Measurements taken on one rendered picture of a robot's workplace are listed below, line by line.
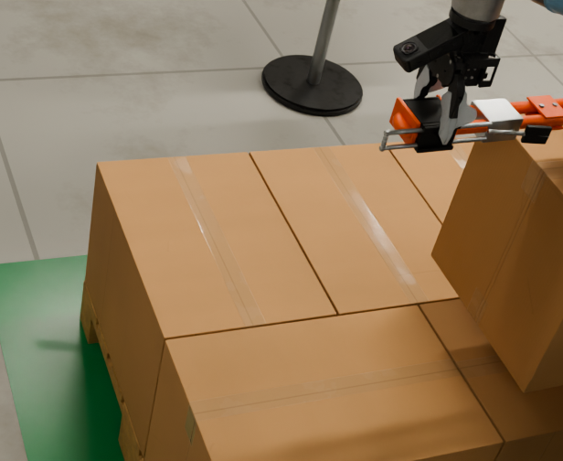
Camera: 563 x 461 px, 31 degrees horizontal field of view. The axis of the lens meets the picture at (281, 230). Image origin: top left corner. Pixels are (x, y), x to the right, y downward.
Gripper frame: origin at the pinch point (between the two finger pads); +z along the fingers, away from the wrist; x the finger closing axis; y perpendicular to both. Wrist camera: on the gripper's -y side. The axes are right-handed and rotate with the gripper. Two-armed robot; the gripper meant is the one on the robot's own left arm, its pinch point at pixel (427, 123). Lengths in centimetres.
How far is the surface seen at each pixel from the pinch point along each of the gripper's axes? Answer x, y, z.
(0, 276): 102, -48, 118
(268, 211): 56, 6, 65
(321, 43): 184, 85, 98
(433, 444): -17, 13, 66
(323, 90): 180, 89, 116
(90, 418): 47, -36, 119
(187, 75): 199, 40, 119
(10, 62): 212, -24, 118
